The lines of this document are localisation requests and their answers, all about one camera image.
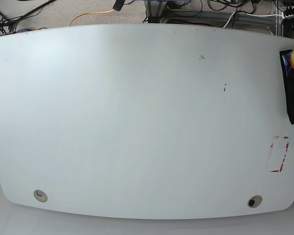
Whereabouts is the right table cable grommet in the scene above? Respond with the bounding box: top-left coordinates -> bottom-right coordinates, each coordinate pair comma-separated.
247,195 -> 263,208

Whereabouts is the aluminium frame post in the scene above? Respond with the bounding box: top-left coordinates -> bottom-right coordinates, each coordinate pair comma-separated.
143,0 -> 167,23

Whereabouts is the yellow cable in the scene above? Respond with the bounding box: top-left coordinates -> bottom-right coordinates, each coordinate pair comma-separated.
68,9 -> 114,27

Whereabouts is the left table cable grommet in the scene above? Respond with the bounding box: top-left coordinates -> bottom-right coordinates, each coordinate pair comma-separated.
33,190 -> 48,203

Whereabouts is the white cable on floor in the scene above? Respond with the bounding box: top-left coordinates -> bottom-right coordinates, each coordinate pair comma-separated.
222,11 -> 285,29

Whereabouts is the table cable grommet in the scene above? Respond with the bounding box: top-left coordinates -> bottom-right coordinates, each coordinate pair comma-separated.
247,195 -> 263,208
33,190 -> 48,203

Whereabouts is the red tape rectangle marking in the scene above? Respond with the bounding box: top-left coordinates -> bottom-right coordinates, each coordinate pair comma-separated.
268,136 -> 290,172

